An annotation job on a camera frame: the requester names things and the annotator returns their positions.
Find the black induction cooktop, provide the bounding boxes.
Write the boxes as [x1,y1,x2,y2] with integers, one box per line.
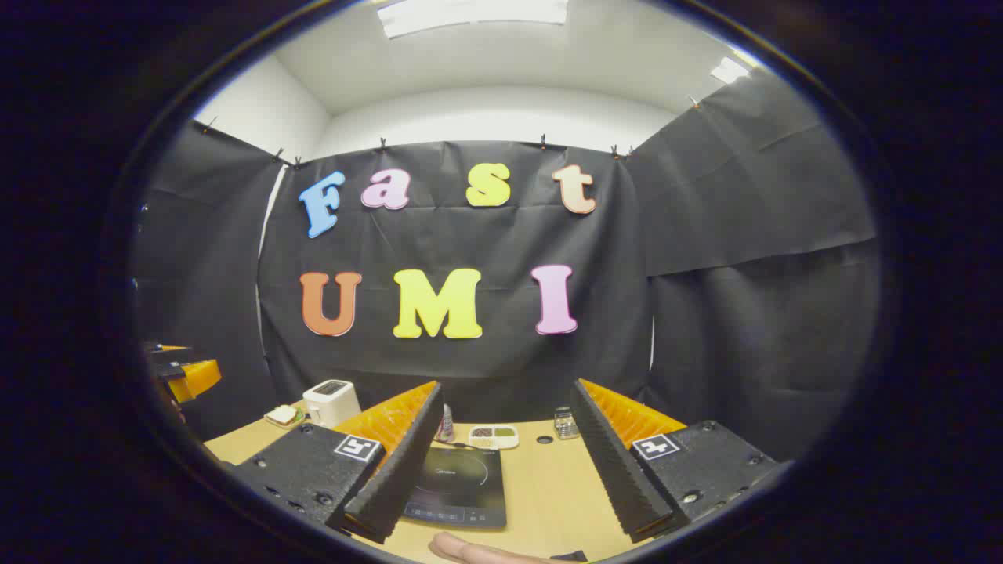
[402,445,508,530]

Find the white divided bean dish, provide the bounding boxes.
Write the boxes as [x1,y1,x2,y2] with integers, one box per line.
[469,425,520,450]

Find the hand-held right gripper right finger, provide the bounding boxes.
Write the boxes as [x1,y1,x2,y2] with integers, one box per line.
[570,379,792,543]

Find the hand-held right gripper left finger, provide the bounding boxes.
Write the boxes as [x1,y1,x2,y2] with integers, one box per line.
[231,381,444,544]

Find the ceiling light panel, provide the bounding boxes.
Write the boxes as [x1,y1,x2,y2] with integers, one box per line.
[711,56,751,85]

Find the white toaster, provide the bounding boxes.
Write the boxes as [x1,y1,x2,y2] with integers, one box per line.
[302,379,362,428]

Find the black backdrop cloth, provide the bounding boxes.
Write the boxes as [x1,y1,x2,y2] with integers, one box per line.
[133,70,882,463]

